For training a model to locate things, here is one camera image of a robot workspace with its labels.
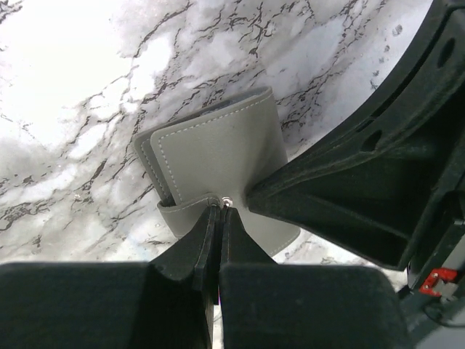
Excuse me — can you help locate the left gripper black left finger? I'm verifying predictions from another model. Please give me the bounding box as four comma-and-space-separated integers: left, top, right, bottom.
1, 206, 217, 348

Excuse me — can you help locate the grey card holder wallet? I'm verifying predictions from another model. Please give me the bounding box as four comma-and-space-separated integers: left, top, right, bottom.
134, 87, 300, 256

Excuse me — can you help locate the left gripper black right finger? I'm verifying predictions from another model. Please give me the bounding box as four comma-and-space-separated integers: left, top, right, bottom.
219, 208, 413, 348

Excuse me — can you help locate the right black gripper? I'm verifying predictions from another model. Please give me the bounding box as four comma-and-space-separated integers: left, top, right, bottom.
247, 1, 464, 344

